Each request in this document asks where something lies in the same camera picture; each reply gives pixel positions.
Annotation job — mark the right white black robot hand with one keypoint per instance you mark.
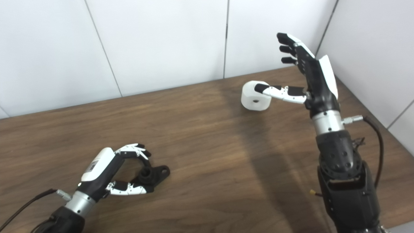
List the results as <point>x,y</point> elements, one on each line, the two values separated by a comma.
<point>318,81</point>

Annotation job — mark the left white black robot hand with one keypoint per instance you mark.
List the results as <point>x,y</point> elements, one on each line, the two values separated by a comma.
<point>100,168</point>

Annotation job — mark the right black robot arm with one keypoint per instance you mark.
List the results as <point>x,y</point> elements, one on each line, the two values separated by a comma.
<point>346,181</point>

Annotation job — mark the yellow connector plug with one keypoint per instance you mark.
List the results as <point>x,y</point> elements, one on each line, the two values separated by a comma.
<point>313,192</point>

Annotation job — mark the black flanged holder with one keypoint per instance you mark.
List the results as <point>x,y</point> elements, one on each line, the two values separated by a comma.
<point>152,174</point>

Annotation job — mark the round white piece with holes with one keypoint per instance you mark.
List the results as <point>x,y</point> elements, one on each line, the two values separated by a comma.
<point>250,97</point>

